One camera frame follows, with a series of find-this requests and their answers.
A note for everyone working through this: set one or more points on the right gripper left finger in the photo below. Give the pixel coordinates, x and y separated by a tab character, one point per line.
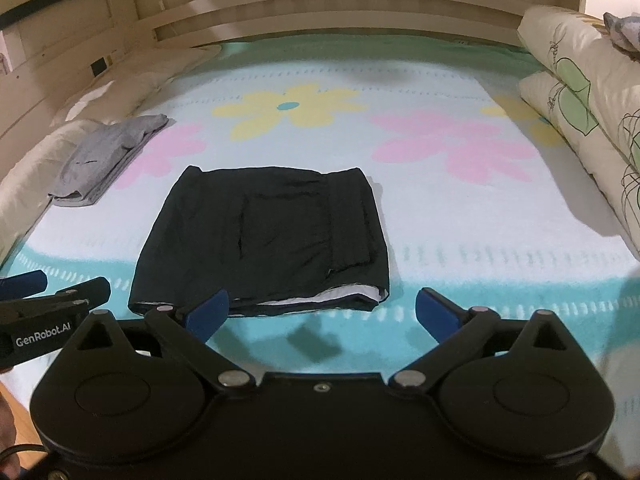
164	348

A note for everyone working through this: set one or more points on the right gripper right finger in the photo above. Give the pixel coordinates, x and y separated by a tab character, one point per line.
476	347

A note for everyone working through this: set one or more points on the black pants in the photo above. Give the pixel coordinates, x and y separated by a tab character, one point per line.
276	240

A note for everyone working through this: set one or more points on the grey folded garment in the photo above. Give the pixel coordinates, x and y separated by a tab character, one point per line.
100	158

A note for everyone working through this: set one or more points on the cream floral pillow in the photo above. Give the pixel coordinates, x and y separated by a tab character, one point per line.
601	82
616	178

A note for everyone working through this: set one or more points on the grey plush toy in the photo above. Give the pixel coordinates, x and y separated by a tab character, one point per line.
624	32

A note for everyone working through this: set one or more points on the beige wooden bed frame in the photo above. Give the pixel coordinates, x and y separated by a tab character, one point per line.
52	47

